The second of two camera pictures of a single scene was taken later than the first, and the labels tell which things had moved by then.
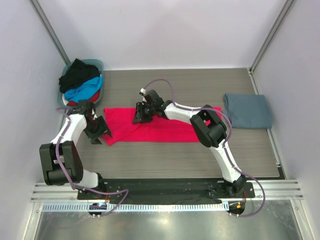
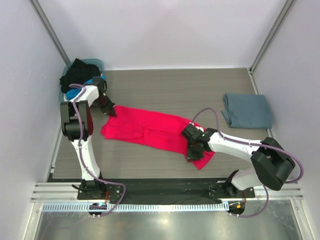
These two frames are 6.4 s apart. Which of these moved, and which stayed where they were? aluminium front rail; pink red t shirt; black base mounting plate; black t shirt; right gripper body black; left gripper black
Moved: left gripper black; right gripper body black; pink red t shirt
Stayed: aluminium front rail; black base mounting plate; black t shirt
